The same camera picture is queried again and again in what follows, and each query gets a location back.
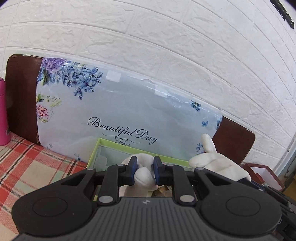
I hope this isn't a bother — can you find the light green storage box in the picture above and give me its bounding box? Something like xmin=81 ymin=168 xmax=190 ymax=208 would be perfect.
xmin=86 ymin=138 xmax=193 ymax=202

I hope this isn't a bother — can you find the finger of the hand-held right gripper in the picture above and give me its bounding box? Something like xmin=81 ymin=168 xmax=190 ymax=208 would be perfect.
xmin=238 ymin=177 xmax=292 ymax=210

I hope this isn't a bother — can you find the cardboard box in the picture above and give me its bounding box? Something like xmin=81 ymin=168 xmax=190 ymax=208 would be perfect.
xmin=282 ymin=174 xmax=296 ymax=198

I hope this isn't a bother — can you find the brown open gift box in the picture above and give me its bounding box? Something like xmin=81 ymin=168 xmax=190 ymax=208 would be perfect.
xmin=240 ymin=163 xmax=285 ymax=192

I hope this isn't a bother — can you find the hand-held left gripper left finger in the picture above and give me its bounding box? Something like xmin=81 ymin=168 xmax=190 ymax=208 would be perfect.
xmin=52 ymin=156 xmax=138 ymax=206

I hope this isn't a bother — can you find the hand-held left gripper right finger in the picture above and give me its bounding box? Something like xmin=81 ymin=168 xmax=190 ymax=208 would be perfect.
xmin=153 ymin=155 xmax=243 ymax=206

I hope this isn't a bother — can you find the tall gold carton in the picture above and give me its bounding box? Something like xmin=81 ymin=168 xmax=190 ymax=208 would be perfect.
xmin=151 ymin=186 xmax=173 ymax=198

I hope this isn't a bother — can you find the white glove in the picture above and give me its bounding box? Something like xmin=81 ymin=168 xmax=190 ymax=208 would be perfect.
xmin=189 ymin=134 xmax=252 ymax=181

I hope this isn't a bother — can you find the floral packaged bedding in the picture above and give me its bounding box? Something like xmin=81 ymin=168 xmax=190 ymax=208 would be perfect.
xmin=36 ymin=57 xmax=223 ymax=163

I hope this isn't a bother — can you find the black wall bracket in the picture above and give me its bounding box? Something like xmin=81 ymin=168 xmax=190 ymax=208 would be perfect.
xmin=270 ymin=0 xmax=296 ymax=29

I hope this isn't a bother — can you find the plaid bed sheet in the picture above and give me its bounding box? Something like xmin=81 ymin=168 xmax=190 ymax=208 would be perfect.
xmin=0 ymin=134 xmax=93 ymax=233

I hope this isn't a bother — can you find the pink thermos bottle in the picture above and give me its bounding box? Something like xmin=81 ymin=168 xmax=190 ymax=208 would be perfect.
xmin=0 ymin=77 xmax=11 ymax=146

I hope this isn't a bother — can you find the brown wooden headboard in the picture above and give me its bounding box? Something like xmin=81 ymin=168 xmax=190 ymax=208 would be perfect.
xmin=5 ymin=54 xmax=256 ymax=164

